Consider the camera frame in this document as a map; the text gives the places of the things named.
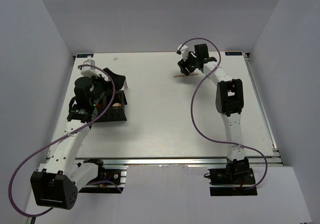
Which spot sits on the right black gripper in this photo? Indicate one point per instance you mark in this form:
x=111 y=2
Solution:
x=183 y=65

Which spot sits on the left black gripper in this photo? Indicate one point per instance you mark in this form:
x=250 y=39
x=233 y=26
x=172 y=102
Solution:
x=107 y=84

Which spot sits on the wooden stick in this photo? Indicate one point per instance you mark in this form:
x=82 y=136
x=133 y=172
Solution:
x=183 y=75

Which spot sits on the pink round puff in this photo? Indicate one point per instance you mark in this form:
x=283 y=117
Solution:
x=117 y=105

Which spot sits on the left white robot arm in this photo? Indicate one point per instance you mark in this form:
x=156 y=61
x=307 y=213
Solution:
x=57 y=184

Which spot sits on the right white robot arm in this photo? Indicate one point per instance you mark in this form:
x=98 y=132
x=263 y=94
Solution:
x=229 y=102

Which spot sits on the black mesh organizer box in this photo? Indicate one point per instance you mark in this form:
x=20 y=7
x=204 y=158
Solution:
x=113 y=114

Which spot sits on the right blue table label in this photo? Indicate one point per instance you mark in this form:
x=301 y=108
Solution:
x=233 y=53

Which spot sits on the blue table label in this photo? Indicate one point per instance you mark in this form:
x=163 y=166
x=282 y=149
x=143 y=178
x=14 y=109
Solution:
x=233 y=53
x=84 y=55

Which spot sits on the white mesh organizer box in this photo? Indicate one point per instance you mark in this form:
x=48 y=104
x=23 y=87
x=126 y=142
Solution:
x=125 y=84

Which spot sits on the left blue table label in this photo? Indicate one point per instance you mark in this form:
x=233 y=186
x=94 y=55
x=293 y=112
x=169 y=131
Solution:
x=84 y=55

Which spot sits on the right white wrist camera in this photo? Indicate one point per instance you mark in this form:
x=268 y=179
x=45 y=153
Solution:
x=183 y=50

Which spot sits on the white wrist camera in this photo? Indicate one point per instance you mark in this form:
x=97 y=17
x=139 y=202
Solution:
x=183 y=50
x=88 y=68

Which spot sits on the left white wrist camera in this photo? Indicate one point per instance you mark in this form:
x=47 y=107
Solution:
x=88 y=68

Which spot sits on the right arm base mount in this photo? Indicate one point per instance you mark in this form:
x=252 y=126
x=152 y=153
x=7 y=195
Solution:
x=221 y=185

